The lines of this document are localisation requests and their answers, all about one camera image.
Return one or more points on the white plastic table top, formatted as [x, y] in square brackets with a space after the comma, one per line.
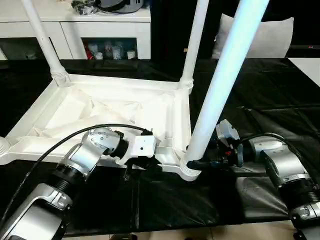
[112, 100]

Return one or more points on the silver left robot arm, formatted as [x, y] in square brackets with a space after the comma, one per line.
[85, 155]

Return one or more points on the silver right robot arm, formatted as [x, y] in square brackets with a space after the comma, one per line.
[282, 160]

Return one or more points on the black quilted mat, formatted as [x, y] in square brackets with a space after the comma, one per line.
[275, 100]

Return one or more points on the white flat panel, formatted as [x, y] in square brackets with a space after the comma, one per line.
[307, 70]

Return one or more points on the grey cushion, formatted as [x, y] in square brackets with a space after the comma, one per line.
[272, 37]

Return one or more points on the black cabinet with gold label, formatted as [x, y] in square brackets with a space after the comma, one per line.
[170, 30]

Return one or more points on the white sideboard with glass doors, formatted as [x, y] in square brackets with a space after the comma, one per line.
[75, 30]

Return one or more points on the grey helmet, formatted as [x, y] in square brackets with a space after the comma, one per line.
[120, 5]

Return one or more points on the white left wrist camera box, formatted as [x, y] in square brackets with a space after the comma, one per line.
[142, 146]

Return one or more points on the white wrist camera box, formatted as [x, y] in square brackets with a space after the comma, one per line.
[142, 146]
[227, 130]

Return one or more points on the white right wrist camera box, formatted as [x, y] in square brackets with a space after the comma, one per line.
[227, 130]

